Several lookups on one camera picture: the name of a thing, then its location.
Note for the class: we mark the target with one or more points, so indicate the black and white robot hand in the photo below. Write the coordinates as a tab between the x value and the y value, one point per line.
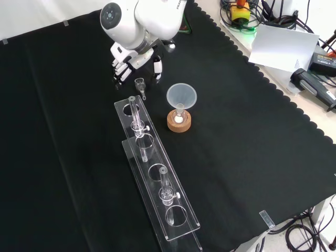
137	61

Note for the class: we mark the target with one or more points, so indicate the clear glass weighing funnel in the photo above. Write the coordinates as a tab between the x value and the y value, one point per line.
139	84

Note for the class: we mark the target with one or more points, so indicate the translucent plastic funnel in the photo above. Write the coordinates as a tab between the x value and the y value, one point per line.
181	94

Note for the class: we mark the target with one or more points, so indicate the clear acrylic funnel stand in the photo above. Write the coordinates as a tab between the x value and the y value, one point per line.
155	168

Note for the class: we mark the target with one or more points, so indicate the small round-bottom glass flask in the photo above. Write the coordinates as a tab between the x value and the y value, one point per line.
179	119

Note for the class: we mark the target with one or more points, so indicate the clear tape piece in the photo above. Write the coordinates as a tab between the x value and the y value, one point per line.
4	41
65	23

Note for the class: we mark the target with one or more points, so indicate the yellow stop button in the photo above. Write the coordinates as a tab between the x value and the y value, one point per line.
239	11

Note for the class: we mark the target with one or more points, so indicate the black table cloth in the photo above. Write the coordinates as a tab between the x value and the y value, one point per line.
236	131

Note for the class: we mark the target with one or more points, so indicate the pale board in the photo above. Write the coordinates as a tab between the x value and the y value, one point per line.
283	47

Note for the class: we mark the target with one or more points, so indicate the black handheld device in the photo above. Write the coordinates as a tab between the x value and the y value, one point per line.
312	86

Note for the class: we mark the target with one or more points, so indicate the black power adapter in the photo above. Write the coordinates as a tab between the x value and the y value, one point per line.
324	63

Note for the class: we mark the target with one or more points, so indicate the clear cloth clamp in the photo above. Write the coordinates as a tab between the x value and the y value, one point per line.
266	219

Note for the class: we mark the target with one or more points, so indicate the white table leg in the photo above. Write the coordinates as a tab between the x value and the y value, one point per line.
321	210

